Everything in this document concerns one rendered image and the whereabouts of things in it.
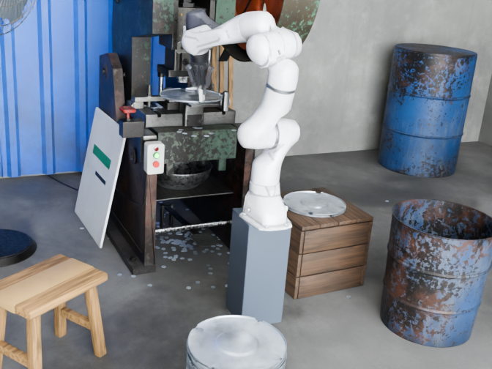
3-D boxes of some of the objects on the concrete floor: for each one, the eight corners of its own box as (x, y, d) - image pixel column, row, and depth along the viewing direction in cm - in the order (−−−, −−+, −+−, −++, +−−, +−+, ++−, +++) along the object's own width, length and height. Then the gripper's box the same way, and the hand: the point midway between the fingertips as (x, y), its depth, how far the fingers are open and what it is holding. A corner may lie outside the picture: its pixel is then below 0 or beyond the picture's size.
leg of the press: (258, 256, 319) (274, 77, 288) (238, 259, 314) (252, 77, 283) (191, 192, 395) (198, 46, 365) (173, 195, 390) (179, 46, 360)
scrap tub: (498, 338, 262) (524, 232, 246) (419, 359, 244) (441, 246, 228) (429, 290, 297) (447, 195, 281) (356, 305, 279) (370, 204, 263)
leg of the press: (157, 271, 295) (162, 78, 265) (132, 275, 290) (135, 79, 260) (105, 201, 372) (105, 45, 342) (86, 203, 367) (84, 45, 337)
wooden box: (363, 285, 297) (373, 217, 285) (293, 299, 280) (302, 227, 268) (316, 250, 330) (324, 187, 318) (252, 260, 313) (257, 194, 301)
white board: (99, 247, 314) (125, 131, 300) (74, 211, 355) (95, 106, 341) (102, 248, 314) (127, 131, 301) (76, 211, 355) (97, 107, 342)
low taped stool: (33, 403, 206) (28, 312, 195) (-15, 375, 218) (-21, 288, 206) (108, 353, 234) (108, 272, 223) (62, 331, 245) (60, 252, 234)
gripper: (181, 53, 267) (185, 102, 282) (210, 57, 264) (213, 107, 279) (187, 46, 273) (191, 94, 288) (216, 49, 270) (219, 98, 284)
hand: (201, 94), depth 281 cm, fingers closed
